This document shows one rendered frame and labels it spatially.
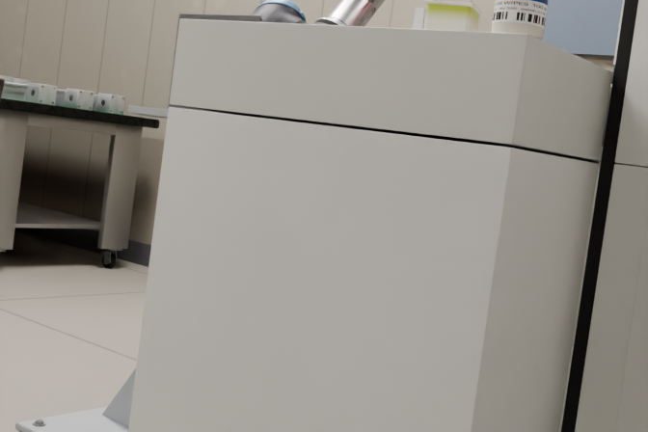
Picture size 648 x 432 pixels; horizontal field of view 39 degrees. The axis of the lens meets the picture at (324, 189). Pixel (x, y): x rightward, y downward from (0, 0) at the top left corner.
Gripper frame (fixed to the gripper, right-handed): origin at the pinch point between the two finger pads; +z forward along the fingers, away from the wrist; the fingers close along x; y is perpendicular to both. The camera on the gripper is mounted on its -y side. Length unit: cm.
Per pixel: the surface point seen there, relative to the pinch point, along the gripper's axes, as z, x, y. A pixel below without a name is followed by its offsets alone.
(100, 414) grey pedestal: 109, 5, -69
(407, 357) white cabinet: 59, -50, 47
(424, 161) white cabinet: 32, -50, 46
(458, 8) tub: 8, -35, 40
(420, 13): 6.8, -20.1, 24.6
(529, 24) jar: 12, -47, 57
